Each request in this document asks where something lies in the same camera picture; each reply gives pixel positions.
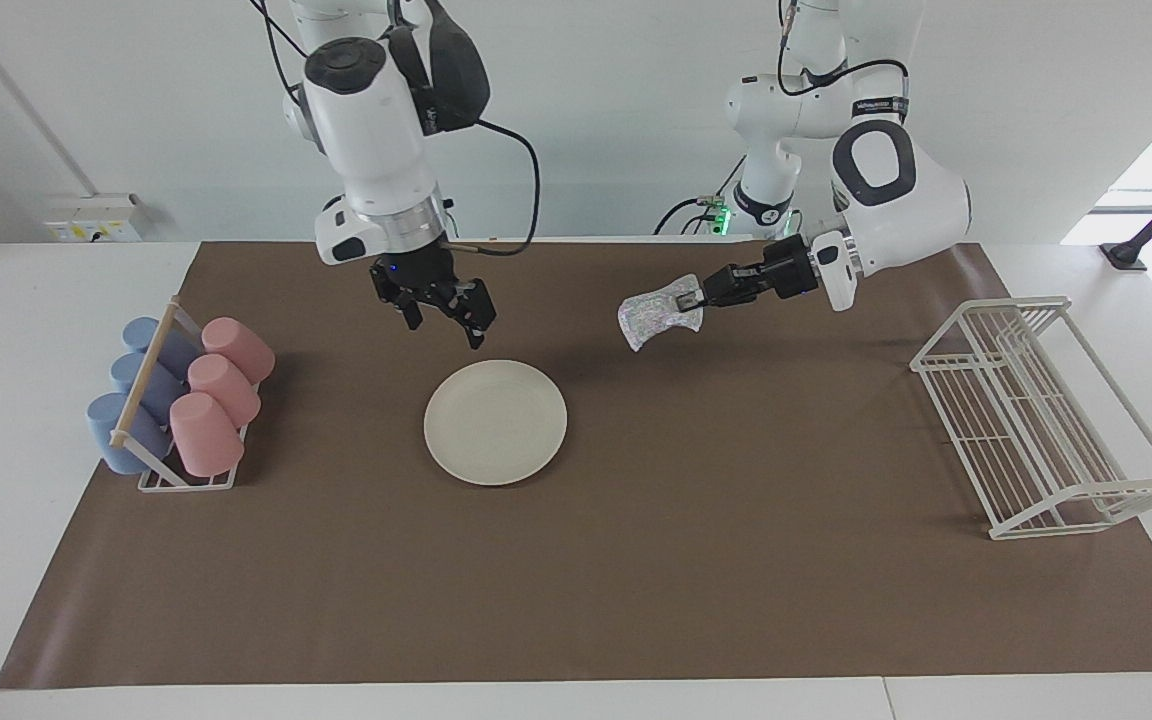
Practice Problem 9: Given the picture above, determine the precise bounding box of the grey speckled sponge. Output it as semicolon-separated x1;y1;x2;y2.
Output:
618;272;708;353

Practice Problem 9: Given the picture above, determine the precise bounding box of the white wall socket box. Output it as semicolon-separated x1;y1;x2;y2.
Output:
43;193;149;244

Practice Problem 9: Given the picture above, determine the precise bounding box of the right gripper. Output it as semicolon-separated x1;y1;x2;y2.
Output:
368;243;498;351

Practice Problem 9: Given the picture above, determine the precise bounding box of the cream round plate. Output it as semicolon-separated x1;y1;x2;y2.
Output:
423;360;569;488

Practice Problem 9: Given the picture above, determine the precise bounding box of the white wire cup rack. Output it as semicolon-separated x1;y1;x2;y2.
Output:
109;296;263;493

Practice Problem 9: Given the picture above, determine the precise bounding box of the black cable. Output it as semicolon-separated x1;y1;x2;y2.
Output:
249;0;309;101
775;0;911;103
444;118;543;257
652;155;749;237

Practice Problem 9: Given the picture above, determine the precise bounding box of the blue cup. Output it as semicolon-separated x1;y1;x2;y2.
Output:
122;317;203;379
86;392;173;476
110;352;188;423

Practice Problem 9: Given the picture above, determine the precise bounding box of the white wire dish rack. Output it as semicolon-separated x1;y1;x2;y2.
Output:
910;295;1152;542

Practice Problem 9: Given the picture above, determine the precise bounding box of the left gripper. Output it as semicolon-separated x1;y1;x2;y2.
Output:
725;234;822;308

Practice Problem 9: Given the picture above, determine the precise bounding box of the pink cup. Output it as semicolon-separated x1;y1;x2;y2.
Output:
168;392;246;479
200;317;277;387
186;354;263;430

